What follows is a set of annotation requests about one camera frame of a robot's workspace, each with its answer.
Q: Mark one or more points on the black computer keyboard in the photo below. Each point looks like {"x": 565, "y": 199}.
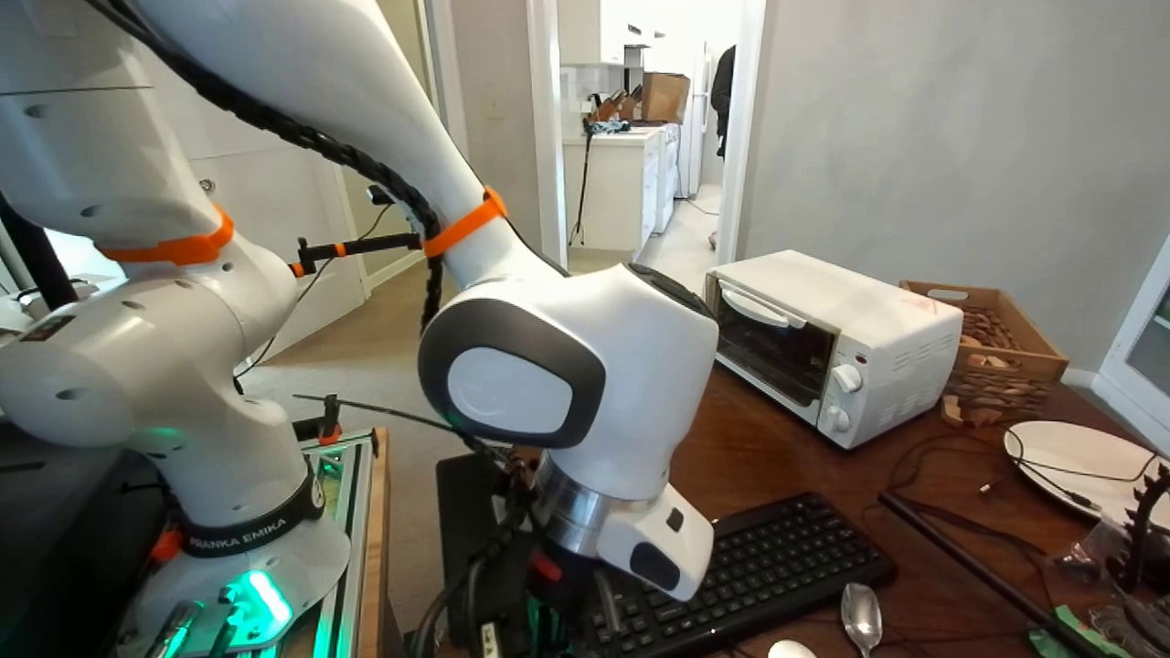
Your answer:
{"x": 769, "y": 566}

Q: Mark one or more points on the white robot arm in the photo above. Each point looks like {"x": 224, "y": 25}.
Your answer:
{"x": 597, "y": 372}

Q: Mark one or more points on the black thin rod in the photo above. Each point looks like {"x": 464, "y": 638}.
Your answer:
{"x": 1014, "y": 596}

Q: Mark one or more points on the silver metal spoon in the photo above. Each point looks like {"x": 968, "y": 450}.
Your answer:
{"x": 860, "y": 621}

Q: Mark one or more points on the white kitchen cabinet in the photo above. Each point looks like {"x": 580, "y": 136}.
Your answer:
{"x": 629, "y": 189}

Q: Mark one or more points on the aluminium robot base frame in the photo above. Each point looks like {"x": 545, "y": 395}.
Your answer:
{"x": 277, "y": 588}

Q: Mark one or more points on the wicker basket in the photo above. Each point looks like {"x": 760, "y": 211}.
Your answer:
{"x": 999, "y": 346}

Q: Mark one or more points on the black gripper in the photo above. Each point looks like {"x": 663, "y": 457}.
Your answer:
{"x": 528, "y": 601}

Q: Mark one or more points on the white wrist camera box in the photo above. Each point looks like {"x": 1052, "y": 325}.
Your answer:
{"x": 663, "y": 543}

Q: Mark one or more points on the green plastic wrapper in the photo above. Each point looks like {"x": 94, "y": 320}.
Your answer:
{"x": 1063, "y": 634}

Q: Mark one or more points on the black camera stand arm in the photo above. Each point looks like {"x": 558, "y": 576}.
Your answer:
{"x": 311, "y": 256}

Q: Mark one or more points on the large round ceramic plate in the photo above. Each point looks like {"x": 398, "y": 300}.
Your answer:
{"x": 1086, "y": 470}

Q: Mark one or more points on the white toaster oven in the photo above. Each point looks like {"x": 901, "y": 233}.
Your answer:
{"x": 843, "y": 351}

